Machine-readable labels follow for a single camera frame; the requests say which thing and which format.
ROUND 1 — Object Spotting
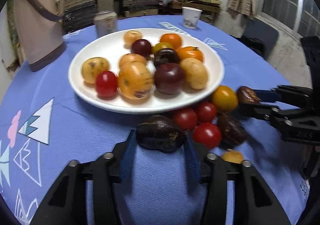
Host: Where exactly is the plain orange tangerine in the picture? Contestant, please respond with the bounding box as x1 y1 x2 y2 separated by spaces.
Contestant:
159 33 182 49

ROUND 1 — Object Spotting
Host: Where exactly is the striped yellow pepino melon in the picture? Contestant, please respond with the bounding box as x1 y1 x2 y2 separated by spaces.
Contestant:
118 61 153 101

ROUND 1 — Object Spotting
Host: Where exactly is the beige thermos jug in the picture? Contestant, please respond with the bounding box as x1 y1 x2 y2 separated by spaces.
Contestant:
12 0 68 73

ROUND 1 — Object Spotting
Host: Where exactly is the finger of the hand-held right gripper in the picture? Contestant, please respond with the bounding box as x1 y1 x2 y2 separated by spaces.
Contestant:
239 103 312 129
254 85 315 109

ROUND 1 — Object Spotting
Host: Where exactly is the black bag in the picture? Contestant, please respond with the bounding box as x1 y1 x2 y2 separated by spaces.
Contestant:
234 35 265 57

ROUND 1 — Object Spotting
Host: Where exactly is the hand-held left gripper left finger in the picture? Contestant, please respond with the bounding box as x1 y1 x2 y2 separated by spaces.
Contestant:
30 129 137 225

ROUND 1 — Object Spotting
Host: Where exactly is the small yellow-orange fruit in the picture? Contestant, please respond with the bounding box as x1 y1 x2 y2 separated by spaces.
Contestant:
124 30 143 47

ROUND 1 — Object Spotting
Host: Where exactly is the small dark red plum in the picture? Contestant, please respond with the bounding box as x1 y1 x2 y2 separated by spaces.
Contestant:
131 39 152 57

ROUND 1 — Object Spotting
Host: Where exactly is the plain orange pepino melon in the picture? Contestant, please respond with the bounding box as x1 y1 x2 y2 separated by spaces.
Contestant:
119 53 147 68

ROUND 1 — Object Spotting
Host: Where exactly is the white beverage can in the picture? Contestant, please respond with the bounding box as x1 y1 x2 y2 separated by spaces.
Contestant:
93 10 118 38

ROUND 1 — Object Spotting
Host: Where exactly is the yellow-green tomato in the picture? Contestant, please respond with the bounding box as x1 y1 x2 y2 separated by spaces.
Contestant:
152 42 174 54

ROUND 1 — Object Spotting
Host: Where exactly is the white round plate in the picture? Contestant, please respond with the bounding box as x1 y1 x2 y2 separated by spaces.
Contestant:
68 28 225 115

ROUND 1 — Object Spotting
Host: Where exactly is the large dark purple passion fruit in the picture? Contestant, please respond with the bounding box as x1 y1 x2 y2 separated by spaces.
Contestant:
136 114 186 153

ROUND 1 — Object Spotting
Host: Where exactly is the tangerine with green stem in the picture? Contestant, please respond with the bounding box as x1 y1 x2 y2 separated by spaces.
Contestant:
177 47 204 63

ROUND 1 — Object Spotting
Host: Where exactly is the white paper cup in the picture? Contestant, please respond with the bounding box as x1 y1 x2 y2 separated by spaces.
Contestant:
182 7 202 29

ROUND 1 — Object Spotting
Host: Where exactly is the small dark brown passion fruit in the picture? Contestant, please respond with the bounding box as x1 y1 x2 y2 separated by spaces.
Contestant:
236 86 262 105

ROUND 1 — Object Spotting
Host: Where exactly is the large dark red plum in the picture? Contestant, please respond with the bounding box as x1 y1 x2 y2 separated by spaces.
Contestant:
154 63 186 95

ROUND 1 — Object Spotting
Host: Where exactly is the dark grey chair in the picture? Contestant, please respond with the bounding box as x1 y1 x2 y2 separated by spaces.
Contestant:
241 19 279 59

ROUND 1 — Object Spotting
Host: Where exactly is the yellow tomato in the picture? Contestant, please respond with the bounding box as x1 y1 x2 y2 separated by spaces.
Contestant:
211 85 239 113

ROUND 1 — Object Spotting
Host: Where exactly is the blue printed tablecloth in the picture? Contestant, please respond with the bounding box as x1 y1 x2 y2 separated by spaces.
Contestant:
0 14 312 225

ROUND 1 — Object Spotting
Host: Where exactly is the small yellow fruit piece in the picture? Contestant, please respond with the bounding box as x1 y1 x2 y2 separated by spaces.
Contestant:
221 150 244 164

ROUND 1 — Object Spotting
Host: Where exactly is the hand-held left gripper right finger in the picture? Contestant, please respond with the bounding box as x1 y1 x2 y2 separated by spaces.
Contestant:
184 133 292 225

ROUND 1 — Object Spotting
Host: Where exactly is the window with grille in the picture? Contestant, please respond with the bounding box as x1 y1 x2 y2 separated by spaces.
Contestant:
260 0 320 39

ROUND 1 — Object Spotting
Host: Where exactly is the yellow round fruit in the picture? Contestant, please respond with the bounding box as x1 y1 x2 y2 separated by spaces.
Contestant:
80 57 110 84
179 58 209 90

